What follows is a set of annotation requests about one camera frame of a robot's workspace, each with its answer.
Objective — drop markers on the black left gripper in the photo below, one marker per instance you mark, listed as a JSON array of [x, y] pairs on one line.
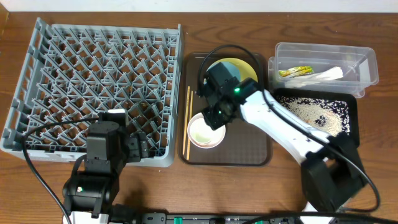
[[138, 147]]

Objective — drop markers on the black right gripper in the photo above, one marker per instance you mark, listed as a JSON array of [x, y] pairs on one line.
[[208, 113]]

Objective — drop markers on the green snack wrapper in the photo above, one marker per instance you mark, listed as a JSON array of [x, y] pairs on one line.
[[296, 71]]

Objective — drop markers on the white napkin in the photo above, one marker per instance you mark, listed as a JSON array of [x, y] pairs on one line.
[[323, 76]]

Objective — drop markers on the light blue bowl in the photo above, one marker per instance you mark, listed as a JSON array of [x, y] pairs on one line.
[[234, 70]]

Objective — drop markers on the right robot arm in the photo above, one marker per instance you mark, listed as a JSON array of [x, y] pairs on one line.
[[331, 170]]

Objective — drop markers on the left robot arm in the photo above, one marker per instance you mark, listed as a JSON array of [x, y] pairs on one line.
[[90, 191]]

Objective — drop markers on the clear plastic waste bin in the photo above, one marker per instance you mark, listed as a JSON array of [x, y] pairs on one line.
[[357, 67]]

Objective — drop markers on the grey dishwasher rack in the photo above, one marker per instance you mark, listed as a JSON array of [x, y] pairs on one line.
[[73, 72]]

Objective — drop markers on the black waste tray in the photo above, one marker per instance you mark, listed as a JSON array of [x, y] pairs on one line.
[[349, 99]]

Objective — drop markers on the yellow plate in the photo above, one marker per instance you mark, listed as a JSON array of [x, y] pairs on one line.
[[245, 69]]

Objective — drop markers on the right wooden chopstick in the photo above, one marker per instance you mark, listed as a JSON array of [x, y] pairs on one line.
[[188, 126]]

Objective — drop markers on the wooden chopstick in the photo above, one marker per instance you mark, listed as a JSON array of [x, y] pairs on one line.
[[188, 126], [186, 120]]

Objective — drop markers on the left wooden chopstick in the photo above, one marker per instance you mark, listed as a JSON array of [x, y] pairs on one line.
[[186, 120]]

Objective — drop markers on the pink cup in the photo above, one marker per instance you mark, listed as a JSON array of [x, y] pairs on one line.
[[202, 135]]

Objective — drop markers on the dark brown serving tray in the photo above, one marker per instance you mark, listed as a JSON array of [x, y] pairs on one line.
[[243, 144]]

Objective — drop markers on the pile of rice grains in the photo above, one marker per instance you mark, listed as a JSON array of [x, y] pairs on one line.
[[327, 115]]

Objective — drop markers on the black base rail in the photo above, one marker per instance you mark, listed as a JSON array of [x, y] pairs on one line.
[[217, 219]]

